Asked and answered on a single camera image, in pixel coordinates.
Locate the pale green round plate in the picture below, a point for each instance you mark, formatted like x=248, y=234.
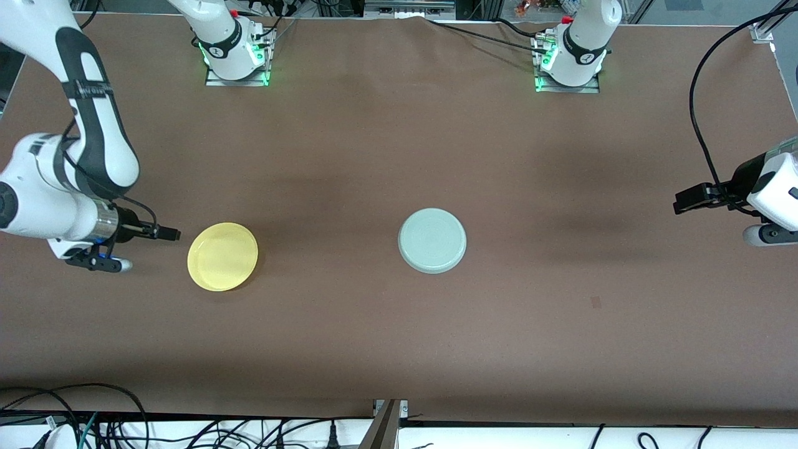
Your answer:
x=432, y=241

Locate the yellow round plate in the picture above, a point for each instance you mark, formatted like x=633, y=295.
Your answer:
x=222, y=257

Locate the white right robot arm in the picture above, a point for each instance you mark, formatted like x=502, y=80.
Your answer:
x=37, y=206

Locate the brown table cover sheet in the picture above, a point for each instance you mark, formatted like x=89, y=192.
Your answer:
x=399, y=343

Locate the aluminium rack frame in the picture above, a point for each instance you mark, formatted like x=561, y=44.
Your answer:
x=405, y=7

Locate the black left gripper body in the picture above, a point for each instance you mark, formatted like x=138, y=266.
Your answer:
x=734, y=185

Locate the grey metal bracket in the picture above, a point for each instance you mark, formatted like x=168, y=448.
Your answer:
x=386, y=430

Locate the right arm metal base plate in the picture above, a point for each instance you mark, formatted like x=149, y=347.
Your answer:
x=215, y=80

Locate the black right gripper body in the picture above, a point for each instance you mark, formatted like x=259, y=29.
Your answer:
x=129, y=223

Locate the black power plug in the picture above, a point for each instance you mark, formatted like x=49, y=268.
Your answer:
x=333, y=438

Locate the aluminium frame profile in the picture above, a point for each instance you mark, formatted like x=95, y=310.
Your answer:
x=762, y=31

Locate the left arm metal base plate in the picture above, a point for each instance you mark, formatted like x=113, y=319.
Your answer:
x=589, y=88

